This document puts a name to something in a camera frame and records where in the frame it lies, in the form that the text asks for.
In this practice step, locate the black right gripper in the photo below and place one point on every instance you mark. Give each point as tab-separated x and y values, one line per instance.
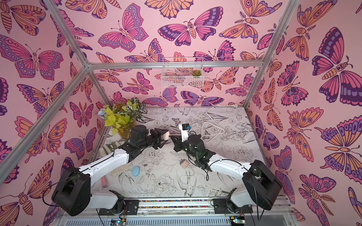
179	144

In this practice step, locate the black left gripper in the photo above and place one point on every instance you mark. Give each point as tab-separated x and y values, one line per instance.
158	137

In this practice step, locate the pink earbud case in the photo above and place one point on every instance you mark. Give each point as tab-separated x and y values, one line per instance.
165	136

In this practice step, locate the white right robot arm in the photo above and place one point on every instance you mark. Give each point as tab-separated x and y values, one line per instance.
261	185

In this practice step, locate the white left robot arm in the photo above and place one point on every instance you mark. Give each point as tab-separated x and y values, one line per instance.
73	192

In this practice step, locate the pink charger adapter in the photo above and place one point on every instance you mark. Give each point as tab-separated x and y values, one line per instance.
184	164

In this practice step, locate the potted plant in amber vase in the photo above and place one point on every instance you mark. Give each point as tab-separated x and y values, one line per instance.
122	116

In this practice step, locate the blue earbud case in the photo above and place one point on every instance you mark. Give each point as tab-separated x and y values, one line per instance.
135	171

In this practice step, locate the beige cloth with green stripes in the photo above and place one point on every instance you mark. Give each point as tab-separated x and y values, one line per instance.
108	149

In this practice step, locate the small succulent in basket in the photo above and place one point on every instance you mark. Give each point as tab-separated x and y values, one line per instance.
196	73

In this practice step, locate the pink purple brush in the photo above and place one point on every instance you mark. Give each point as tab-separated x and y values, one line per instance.
104	182

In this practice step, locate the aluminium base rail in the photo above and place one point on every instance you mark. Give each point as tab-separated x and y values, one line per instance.
202	211

